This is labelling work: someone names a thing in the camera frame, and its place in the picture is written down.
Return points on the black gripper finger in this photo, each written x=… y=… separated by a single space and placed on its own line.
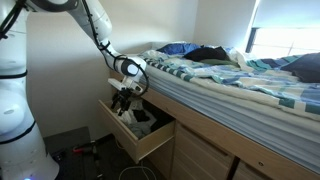
x=115 y=101
x=124 y=106

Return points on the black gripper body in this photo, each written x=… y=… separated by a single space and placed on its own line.
x=124 y=92

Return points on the light wooden drawer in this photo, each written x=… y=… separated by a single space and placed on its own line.
x=150 y=143
x=203 y=150
x=163 y=163

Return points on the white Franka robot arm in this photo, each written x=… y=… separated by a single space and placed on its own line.
x=13 y=110

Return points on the white clothing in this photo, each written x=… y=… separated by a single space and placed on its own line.
x=128 y=116

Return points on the black clothing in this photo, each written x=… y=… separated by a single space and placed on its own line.
x=141 y=115

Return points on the grey clothing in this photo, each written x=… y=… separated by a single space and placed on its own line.
x=141 y=130

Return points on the black floor mat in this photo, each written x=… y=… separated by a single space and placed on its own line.
x=66 y=140

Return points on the blue blanket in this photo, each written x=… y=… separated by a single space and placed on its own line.
x=176 y=48

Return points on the black garment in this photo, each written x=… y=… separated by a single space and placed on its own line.
x=206 y=54

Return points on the olive green garment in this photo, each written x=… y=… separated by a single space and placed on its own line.
x=218 y=62

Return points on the grey-blue mattress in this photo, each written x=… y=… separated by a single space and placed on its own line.
x=233 y=106

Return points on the blue teal striped duvet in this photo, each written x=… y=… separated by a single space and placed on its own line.
x=253 y=80

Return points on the bright window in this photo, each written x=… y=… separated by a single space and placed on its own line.
x=286 y=36

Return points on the dark navy pillow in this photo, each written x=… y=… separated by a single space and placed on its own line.
x=305 y=68

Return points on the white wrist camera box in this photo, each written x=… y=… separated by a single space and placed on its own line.
x=124 y=83

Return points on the light wooden bed frame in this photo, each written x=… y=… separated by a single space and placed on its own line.
x=213 y=133

